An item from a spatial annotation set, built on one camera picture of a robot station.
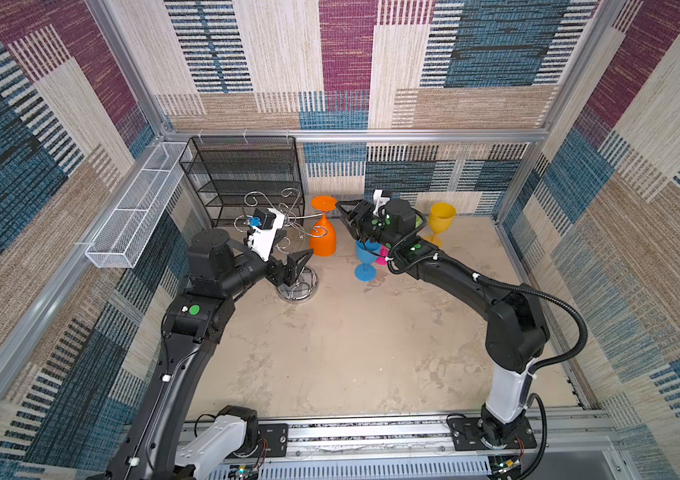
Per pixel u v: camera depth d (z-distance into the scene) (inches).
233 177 42.5
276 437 29.2
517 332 19.6
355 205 29.1
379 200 30.5
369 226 28.5
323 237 34.4
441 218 39.3
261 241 20.8
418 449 28.7
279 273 22.2
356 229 29.3
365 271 40.5
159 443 14.7
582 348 17.7
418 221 27.1
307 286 41.0
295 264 21.7
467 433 28.8
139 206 38.9
